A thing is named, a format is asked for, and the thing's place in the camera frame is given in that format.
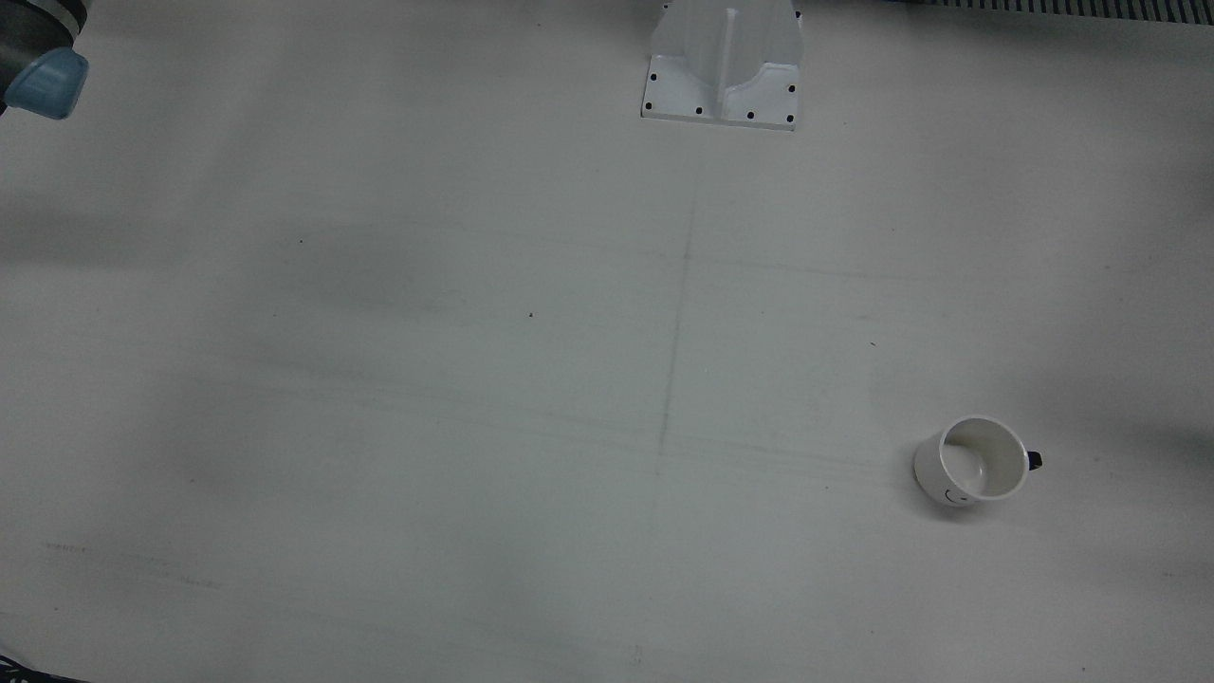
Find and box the white ceramic cup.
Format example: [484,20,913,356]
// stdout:
[913,415,1044,508]

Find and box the white metal mounting bracket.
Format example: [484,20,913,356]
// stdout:
[640,0,806,132]

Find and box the grey ribbed rail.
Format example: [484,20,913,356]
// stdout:
[915,0,1214,24]

